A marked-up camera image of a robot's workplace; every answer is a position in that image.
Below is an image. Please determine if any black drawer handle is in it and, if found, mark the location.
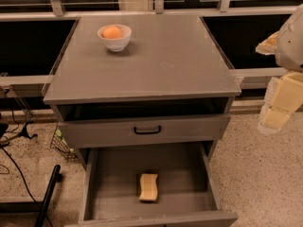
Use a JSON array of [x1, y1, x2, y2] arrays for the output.
[[134, 126, 162, 135]]

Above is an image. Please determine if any grey top drawer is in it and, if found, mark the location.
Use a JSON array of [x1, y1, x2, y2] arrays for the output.
[[59, 113, 230, 148]]

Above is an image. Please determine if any yellow sponge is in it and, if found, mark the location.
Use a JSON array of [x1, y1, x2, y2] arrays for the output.
[[139, 173, 158, 202]]

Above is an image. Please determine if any orange fruit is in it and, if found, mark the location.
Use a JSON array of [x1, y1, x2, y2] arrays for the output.
[[102, 26, 122, 39]]

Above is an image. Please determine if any white ceramic bowl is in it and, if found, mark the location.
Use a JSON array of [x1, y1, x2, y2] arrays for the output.
[[98, 25, 132, 52]]

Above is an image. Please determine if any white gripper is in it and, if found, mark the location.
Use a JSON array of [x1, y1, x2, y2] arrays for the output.
[[256, 5, 303, 135]]

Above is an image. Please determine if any grey drawer cabinet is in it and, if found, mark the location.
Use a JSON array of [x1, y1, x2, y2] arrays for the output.
[[42, 13, 242, 227]]

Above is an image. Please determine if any black tripod stand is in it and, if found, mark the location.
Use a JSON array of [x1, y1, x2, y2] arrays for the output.
[[0, 88, 38, 145]]

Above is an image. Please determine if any grey open middle drawer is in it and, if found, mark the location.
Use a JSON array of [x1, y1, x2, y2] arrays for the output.
[[66, 143, 238, 227]]

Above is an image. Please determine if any black stand leg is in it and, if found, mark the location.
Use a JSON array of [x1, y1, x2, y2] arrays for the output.
[[34, 165, 61, 227]]

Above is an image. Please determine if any wire mesh basket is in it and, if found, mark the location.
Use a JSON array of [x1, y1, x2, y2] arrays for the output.
[[50, 127, 78, 161]]

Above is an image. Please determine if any black floor cable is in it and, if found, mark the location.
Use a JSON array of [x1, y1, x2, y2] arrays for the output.
[[0, 142, 55, 227]]

